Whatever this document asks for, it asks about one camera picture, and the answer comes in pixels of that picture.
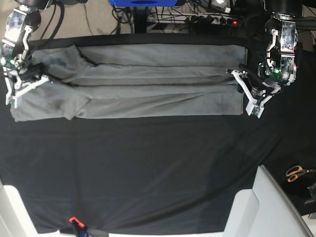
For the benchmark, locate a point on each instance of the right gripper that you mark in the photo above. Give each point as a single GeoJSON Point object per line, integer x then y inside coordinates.
{"type": "Point", "coordinates": [21, 81]}

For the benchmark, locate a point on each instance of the red blue clamp front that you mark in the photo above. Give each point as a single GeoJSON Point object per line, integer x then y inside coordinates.
{"type": "Point", "coordinates": [79, 228]}

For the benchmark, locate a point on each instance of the black metal stand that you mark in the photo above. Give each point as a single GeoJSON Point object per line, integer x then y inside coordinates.
{"type": "Point", "coordinates": [140, 16]}

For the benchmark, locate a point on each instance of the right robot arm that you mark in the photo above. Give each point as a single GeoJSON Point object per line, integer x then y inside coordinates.
{"type": "Point", "coordinates": [15, 49]}

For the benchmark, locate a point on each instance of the orange handled scissors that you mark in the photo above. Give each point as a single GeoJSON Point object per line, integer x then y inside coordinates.
{"type": "Point", "coordinates": [297, 171]}

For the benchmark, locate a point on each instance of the white chair left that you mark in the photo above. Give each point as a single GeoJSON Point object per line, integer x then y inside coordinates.
{"type": "Point", "coordinates": [14, 218]}

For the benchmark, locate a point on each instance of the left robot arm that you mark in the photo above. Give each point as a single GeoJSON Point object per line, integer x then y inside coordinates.
{"type": "Point", "coordinates": [279, 69]}

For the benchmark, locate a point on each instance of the grey T-shirt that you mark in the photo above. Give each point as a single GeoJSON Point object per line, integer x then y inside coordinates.
{"type": "Point", "coordinates": [135, 81]}

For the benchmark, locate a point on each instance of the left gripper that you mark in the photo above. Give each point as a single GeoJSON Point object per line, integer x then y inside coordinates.
{"type": "Point", "coordinates": [254, 87]}

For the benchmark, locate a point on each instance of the white power strip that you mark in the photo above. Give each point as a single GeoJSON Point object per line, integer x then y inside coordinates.
{"type": "Point", "coordinates": [180, 18]}

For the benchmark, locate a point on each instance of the blue plastic box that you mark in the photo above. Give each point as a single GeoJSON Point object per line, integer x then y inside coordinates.
{"type": "Point", "coordinates": [143, 3]}

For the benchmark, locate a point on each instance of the black table cloth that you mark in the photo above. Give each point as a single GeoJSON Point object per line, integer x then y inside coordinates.
{"type": "Point", "coordinates": [159, 175]}

